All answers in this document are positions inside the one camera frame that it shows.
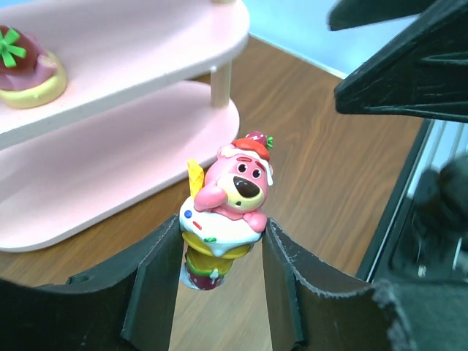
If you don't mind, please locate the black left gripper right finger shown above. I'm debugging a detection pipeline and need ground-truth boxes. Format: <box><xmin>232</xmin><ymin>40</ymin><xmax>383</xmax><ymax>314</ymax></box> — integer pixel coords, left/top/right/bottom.
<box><xmin>263</xmin><ymin>220</ymin><xmax>467</xmax><ymax>351</ymax></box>

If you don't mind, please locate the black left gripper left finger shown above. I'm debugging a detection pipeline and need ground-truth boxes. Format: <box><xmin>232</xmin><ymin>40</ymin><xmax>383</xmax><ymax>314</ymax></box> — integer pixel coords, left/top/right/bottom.
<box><xmin>1</xmin><ymin>216</ymin><xmax>184</xmax><ymax>350</ymax></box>

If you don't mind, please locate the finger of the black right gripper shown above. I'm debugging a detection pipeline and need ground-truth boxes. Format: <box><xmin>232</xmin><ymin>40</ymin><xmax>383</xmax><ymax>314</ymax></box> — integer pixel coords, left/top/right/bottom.
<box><xmin>334</xmin><ymin>1</ymin><xmax>467</xmax><ymax>122</ymax></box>
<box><xmin>328</xmin><ymin>0</ymin><xmax>435</xmax><ymax>31</ymax></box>

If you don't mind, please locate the pink yellow character toy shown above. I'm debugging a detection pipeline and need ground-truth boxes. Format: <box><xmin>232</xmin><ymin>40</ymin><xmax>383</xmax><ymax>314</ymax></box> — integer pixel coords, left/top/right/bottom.
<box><xmin>178</xmin><ymin>132</ymin><xmax>273</xmax><ymax>290</ymax></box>

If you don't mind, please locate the pink donut toy green star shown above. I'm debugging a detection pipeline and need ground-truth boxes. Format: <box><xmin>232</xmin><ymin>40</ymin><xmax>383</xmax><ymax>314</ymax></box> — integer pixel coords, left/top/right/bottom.
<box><xmin>1</xmin><ymin>25</ymin><xmax>68</xmax><ymax>109</ymax></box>

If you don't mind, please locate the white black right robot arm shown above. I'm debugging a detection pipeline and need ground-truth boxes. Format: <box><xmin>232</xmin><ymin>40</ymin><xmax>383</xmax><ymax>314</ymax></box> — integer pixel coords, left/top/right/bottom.
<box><xmin>329</xmin><ymin>1</ymin><xmax>467</xmax><ymax>282</ymax></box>

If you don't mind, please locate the pink three-tier oval shelf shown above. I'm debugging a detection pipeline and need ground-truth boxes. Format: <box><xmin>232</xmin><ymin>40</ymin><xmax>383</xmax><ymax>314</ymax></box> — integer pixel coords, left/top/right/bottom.
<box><xmin>1</xmin><ymin>1</ymin><xmax>249</xmax><ymax>252</ymax></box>

